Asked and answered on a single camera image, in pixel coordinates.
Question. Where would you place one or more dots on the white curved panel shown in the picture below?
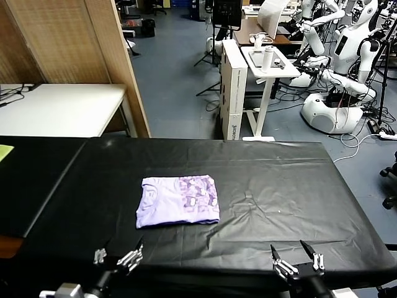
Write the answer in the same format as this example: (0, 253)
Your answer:
(269, 18)

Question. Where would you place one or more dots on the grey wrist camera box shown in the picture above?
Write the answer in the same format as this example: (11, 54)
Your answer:
(342, 293)
(65, 291)

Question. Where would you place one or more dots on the white water bottle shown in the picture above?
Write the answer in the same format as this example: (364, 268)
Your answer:
(267, 58)

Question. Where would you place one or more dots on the white humanoid robot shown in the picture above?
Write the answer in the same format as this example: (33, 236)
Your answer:
(345, 49)

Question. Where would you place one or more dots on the yellow-green cloth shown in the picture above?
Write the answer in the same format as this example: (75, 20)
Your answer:
(5, 152)

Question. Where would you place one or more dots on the black trash bin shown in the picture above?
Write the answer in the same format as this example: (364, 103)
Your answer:
(148, 27)

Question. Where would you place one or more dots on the white rectangular table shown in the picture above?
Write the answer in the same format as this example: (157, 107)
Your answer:
(62, 105)

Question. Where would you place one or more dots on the tall white cardboard box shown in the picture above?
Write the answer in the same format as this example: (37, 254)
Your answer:
(232, 93)

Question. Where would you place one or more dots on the black office chair base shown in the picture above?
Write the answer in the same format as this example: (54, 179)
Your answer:
(391, 186)

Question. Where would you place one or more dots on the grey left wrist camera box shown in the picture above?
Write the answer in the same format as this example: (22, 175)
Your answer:
(65, 291)

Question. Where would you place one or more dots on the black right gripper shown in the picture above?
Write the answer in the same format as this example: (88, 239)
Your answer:
(307, 279)

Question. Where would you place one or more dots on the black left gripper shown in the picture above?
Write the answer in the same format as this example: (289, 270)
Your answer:
(108, 273)

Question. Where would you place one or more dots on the purple printed T-shirt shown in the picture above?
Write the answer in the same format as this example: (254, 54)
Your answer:
(176, 201)

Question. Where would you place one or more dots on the black tripod stand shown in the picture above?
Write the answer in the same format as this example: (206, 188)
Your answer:
(384, 77)
(213, 52)
(210, 88)

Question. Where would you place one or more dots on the grey tablet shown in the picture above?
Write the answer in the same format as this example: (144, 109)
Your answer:
(256, 58)

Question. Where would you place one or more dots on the black monitor panel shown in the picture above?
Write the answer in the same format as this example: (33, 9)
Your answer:
(227, 11)

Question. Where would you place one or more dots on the white power strip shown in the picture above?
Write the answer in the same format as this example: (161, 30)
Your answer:
(388, 135)

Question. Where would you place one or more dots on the small white rounded robot base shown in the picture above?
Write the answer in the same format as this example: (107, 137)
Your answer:
(211, 43)

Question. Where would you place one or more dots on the white desk gadget stand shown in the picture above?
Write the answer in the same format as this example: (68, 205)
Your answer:
(260, 39)

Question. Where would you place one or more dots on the brown wooden desk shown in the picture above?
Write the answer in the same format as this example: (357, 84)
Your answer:
(247, 30)

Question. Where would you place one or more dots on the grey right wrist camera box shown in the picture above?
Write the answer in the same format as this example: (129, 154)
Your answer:
(342, 293)

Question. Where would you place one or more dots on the wooden partition screen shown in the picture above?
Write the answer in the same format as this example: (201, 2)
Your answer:
(68, 40)

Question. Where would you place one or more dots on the white standing desk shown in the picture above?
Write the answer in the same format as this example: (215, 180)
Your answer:
(263, 93)

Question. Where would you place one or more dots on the black side table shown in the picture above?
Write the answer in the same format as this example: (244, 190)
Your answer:
(31, 186)

